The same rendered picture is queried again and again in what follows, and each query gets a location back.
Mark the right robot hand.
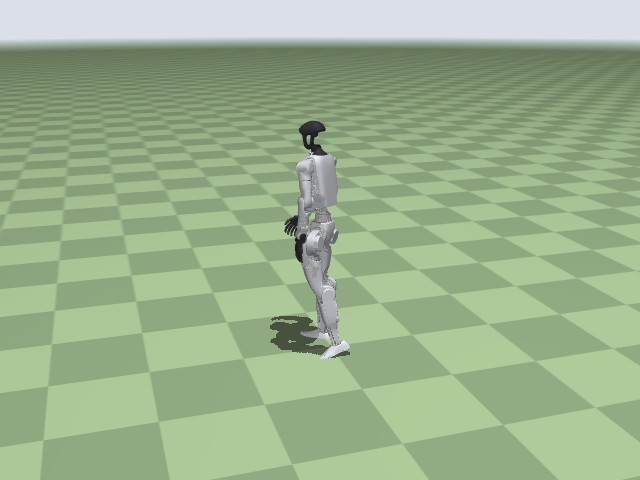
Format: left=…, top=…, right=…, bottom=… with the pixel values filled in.
left=284, top=208, right=305, bottom=237

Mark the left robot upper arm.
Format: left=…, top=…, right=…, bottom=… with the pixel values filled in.
left=296, top=159, right=314, bottom=208

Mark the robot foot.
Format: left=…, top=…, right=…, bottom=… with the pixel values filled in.
left=319, top=340, right=351, bottom=359
left=300, top=329, right=330, bottom=340

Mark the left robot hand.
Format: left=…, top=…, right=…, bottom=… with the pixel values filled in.
left=295, top=234, right=306, bottom=263

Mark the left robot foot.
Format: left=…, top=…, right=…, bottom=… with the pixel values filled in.
left=319, top=340, right=351, bottom=359

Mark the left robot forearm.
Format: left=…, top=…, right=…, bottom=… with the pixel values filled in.
left=295, top=197, right=310, bottom=240

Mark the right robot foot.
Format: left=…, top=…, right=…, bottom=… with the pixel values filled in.
left=300, top=329, right=330, bottom=340

